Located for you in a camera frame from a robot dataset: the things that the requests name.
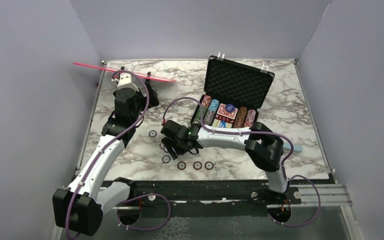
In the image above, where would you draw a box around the orange black poker chip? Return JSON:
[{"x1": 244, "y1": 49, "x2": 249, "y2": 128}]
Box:
[
  {"x1": 204, "y1": 161, "x2": 214, "y2": 170},
  {"x1": 177, "y1": 161, "x2": 187, "y2": 171},
  {"x1": 192, "y1": 161, "x2": 203, "y2": 171}
]

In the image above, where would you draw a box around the blue ten poker chip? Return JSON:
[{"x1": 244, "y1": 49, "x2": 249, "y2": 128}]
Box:
[{"x1": 148, "y1": 130, "x2": 158, "y2": 138}]

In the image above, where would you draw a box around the blue yellow card deck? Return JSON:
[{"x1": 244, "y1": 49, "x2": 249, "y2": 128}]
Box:
[{"x1": 211, "y1": 119, "x2": 233, "y2": 129}]

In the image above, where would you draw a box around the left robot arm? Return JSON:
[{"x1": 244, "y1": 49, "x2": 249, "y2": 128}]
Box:
[{"x1": 52, "y1": 81, "x2": 159, "y2": 236}]

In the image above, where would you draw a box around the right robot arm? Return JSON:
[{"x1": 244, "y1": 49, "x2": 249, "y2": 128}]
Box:
[{"x1": 160, "y1": 120, "x2": 289, "y2": 204}]

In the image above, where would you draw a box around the red white chip stack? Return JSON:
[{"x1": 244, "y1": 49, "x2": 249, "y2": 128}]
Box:
[{"x1": 192, "y1": 94, "x2": 212, "y2": 125}]

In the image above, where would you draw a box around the light blue chip stack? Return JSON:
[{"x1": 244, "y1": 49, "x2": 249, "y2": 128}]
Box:
[{"x1": 203, "y1": 99, "x2": 220, "y2": 125}]

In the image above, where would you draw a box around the pink acrylic sheet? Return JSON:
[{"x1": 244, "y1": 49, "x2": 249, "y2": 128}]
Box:
[{"x1": 72, "y1": 61, "x2": 178, "y2": 84}]

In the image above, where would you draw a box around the red dice row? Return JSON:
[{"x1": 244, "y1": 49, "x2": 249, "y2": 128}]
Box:
[{"x1": 214, "y1": 114, "x2": 235, "y2": 124}]

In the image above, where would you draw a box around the red playing card deck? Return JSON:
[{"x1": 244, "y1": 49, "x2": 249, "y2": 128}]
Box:
[{"x1": 216, "y1": 103, "x2": 239, "y2": 120}]

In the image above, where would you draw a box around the blue small blind button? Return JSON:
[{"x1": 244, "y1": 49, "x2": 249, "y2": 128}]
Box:
[{"x1": 224, "y1": 103, "x2": 235, "y2": 113}]

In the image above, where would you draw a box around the orange black chip stack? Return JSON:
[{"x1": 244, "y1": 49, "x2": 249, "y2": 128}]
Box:
[{"x1": 233, "y1": 106, "x2": 248, "y2": 129}]

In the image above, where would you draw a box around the black poker chip case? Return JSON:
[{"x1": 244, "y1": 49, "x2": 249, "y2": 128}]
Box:
[{"x1": 203, "y1": 55, "x2": 275, "y2": 111}]

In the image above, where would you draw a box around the purple red chip stack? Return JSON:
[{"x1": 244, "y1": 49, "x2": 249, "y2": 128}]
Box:
[{"x1": 243, "y1": 109, "x2": 257, "y2": 127}]

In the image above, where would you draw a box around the light blue eraser block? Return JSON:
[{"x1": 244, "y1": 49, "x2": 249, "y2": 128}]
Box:
[{"x1": 293, "y1": 144, "x2": 303, "y2": 154}]

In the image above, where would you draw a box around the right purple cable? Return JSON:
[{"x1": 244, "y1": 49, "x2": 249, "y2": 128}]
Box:
[{"x1": 162, "y1": 96, "x2": 322, "y2": 229}]

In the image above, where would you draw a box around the metal wire stand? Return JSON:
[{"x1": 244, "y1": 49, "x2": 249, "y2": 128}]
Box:
[{"x1": 120, "y1": 66, "x2": 151, "y2": 87}]

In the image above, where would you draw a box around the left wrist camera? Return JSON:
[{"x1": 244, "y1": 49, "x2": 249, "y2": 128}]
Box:
[{"x1": 116, "y1": 73, "x2": 139, "y2": 92}]

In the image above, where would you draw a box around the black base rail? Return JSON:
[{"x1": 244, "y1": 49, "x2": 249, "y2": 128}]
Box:
[{"x1": 114, "y1": 180, "x2": 312, "y2": 223}]

